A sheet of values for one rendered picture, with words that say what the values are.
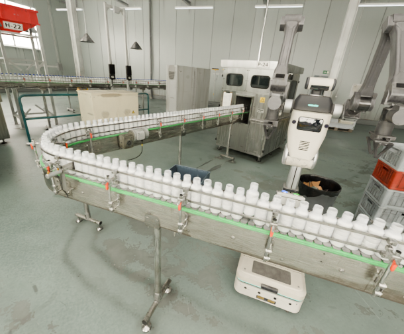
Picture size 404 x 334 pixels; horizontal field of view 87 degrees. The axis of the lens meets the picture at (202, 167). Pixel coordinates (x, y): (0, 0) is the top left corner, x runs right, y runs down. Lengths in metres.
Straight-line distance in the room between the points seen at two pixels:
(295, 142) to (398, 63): 0.64
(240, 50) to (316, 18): 3.68
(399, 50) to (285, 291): 1.58
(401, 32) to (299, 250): 1.03
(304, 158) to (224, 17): 12.54
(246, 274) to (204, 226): 0.83
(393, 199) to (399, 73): 2.17
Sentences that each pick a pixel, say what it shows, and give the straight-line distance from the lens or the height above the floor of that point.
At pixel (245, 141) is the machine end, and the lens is 4.88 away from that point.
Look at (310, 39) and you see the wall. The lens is 13.12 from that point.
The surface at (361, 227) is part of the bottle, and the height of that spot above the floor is 1.12.
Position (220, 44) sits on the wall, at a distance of 13.57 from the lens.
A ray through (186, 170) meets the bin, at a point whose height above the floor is 0.91.
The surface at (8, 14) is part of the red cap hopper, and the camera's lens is 7.43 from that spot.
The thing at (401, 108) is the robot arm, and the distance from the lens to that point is 1.08.
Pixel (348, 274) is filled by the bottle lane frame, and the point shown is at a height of 0.90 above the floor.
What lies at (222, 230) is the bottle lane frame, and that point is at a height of 0.93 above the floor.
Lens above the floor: 1.66
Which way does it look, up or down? 23 degrees down
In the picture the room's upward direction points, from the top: 5 degrees clockwise
